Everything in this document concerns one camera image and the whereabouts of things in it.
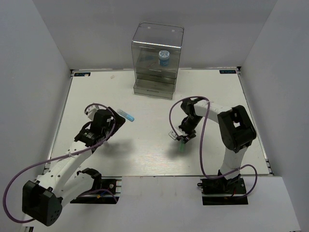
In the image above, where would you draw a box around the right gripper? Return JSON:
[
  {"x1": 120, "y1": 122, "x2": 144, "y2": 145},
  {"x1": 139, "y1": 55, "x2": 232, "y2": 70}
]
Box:
[{"x1": 180, "y1": 115, "x2": 203, "y2": 143}]

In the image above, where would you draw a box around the left blue corner label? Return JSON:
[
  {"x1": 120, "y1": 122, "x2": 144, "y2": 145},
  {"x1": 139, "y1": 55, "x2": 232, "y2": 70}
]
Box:
[{"x1": 74, "y1": 72, "x2": 91, "y2": 77}]

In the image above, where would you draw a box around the purple cable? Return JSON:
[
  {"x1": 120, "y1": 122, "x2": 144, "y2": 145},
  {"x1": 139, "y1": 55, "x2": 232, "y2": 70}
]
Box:
[
  {"x1": 3, "y1": 103, "x2": 119, "y2": 223},
  {"x1": 168, "y1": 96, "x2": 257, "y2": 199}
]

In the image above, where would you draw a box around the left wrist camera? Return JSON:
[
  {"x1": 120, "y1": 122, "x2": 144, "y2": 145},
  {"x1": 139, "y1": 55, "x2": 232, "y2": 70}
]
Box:
[{"x1": 84, "y1": 105, "x2": 99, "y2": 121}]

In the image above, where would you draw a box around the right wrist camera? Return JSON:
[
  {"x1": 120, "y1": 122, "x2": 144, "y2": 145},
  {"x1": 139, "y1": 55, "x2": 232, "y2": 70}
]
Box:
[{"x1": 169, "y1": 130, "x2": 181, "y2": 141}]

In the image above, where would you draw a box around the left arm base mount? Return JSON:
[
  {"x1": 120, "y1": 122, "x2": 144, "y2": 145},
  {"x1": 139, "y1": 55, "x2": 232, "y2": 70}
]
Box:
[{"x1": 70, "y1": 177, "x2": 122, "y2": 205}]

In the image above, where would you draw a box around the blue highlighter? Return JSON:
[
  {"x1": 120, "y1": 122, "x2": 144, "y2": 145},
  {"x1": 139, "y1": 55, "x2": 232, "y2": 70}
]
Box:
[{"x1": 117, "y1": 109, "x2": 135, "y2": 122}]

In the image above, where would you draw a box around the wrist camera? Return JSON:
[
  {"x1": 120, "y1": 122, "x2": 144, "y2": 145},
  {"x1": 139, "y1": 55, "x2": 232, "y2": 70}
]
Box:
[
  {"x1": 169, "y1": 130, "x2": 181, "y2": 141},
  {"x1": 84, "y1": 105, "x2": 99, "y2": 121}
]

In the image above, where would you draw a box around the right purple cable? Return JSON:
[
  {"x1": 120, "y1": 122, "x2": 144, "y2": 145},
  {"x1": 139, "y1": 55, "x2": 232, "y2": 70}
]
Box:
[{"x1": 168, "y1": 96, "x2": 257, "y2": 199}]

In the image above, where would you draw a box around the clear plastic drawer organizer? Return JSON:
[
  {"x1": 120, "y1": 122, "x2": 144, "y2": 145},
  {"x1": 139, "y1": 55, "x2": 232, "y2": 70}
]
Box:
[{"x1": 131, "y1": 22, "x2": 184, "y2": 99}]

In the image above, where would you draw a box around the green highlighter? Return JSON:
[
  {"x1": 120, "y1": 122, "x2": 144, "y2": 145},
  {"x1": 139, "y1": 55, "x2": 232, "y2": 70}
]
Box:
[{"x1": 178, "y1": 143, "x2": 185, "y2": 153}]

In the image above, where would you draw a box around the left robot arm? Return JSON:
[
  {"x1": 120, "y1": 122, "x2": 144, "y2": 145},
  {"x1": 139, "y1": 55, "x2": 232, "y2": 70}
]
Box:
[{"x1": 22, "y1": 104, "x2": 126, "y2": 226}]

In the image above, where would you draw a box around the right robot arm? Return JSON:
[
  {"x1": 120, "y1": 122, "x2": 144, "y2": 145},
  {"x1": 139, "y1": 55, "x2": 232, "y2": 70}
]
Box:
[{"x1": 170, "y1": 97, "x2": 256, "y2": 193}]

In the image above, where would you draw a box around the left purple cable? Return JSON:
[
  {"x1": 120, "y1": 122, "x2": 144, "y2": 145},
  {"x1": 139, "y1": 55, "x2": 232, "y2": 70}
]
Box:
[{"x1": 3, "y1": 103, "x2": 119, "y2": 223}]

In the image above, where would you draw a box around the blue white round tape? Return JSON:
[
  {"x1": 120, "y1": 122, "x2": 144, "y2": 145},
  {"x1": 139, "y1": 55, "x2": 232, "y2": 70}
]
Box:
[{"x1": 158, "y1": 50, "x2": 170, "y2": 67}]

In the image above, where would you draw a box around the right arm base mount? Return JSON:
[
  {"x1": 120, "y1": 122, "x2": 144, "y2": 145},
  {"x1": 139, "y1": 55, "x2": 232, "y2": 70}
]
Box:
[{"x1": 197, "y1": 178, "x2": 248, "y2": 206}]

